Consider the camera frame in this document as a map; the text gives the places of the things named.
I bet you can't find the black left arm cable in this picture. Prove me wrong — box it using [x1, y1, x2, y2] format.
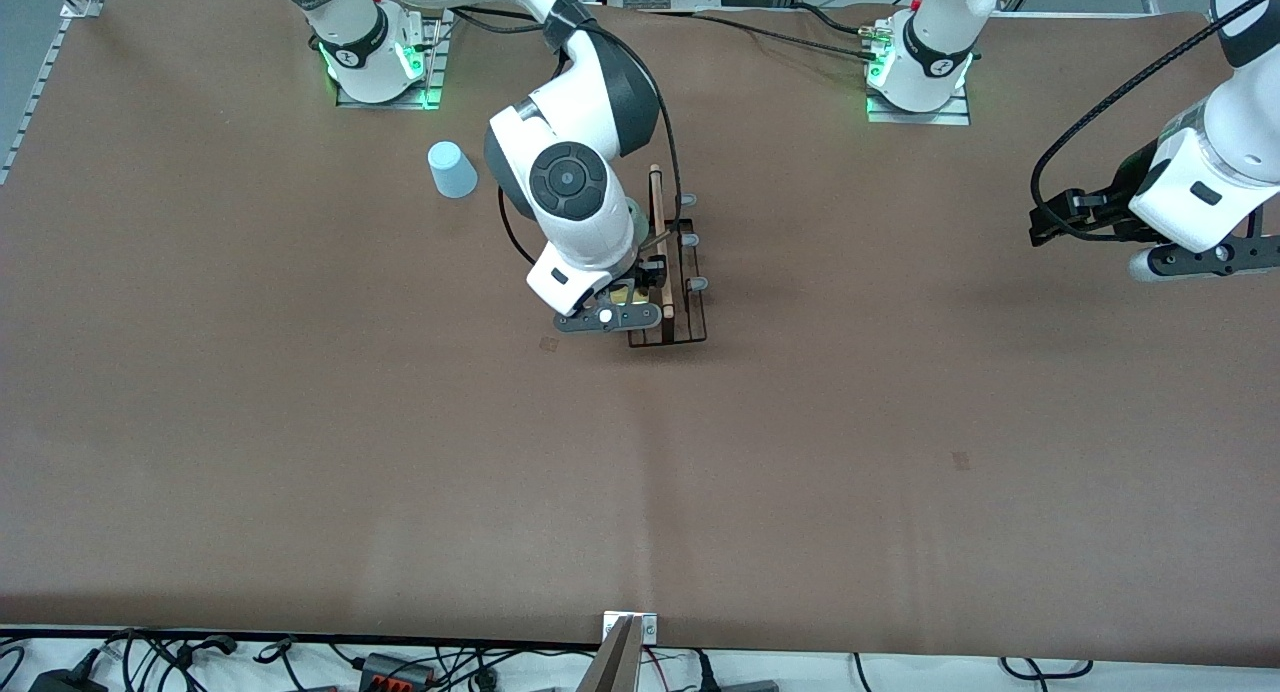
[1030, 0, 1280, 243]

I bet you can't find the grey wooden beam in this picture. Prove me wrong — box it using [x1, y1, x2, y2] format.
[577, 615, 642, 692]

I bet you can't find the black wire cup holder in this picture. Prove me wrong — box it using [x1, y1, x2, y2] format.
[625, 164, 711, 349]

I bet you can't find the black power adapter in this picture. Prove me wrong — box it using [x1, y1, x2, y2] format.
[28, 669, 109, 692]

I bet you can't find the brown table cover sheet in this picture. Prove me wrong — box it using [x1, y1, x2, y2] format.
[0, 0, 1280, 668]

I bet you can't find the light blue plastic cup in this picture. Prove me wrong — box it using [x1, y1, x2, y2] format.
[427, 141, 479, 200]

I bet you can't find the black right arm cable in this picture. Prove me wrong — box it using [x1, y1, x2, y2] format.
[440, 2, 686, 268]

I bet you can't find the black box with red parts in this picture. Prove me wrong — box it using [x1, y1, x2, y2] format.
[358, 652, 437, 689]

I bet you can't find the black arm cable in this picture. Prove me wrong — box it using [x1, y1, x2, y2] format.
[440, 2, 686, 268]
[1030, 0, 1280, 243]

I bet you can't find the small metal clamp bracket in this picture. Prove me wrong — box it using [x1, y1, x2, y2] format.
[603, 612, 659, 645]

